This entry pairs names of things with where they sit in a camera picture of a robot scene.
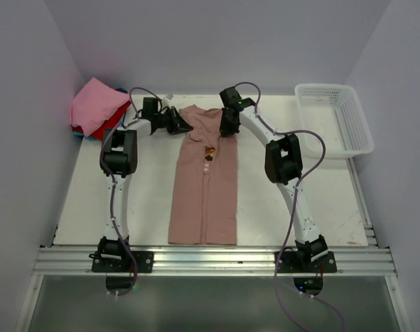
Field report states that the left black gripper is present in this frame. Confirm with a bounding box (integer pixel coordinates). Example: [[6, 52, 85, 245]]
[[154, 107, 192, 135]]

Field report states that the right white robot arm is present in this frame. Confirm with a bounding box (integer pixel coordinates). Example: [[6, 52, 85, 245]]
[[219, 86, 329, 272]]

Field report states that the aluminium mounting rail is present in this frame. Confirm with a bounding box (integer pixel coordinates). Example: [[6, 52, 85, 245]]
[[33, 246, 397, 277]]

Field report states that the teal t shirt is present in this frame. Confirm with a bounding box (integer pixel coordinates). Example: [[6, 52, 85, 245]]
[[72, 86, 129, 141]]

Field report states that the red t shirt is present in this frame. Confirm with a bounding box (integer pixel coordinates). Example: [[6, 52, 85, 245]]
[[72, 101, 131, 140]]

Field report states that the white plastic basket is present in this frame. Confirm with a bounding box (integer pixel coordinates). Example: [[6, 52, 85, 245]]
[[295, 83, 374, 159]]

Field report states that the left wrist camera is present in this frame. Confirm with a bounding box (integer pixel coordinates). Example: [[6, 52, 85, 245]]
[[162, 93, 174, 108]]

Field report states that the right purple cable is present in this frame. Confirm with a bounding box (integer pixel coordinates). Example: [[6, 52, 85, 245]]
[[232, 82, 347, 332]]

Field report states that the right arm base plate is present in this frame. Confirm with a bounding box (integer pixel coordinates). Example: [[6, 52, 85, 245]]
[[274, 247, 338, 274]]

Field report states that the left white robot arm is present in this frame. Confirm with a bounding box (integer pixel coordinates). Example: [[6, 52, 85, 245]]
[[98, 94, 192, 272]]

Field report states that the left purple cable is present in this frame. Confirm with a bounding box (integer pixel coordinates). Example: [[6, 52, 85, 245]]
[[101, 87, 165, 297]]

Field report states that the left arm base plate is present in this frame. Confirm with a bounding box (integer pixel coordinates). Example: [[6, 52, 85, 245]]
[[89, 251, 154, 273]]

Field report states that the purple cable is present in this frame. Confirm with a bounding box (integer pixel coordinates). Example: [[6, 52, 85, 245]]
[[232, 82, 347, 332], [101, 87, 165, 297]]

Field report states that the dusty pink printed t shirt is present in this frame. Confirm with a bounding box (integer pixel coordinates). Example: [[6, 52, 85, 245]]
[[168, 104, 238, 246]]

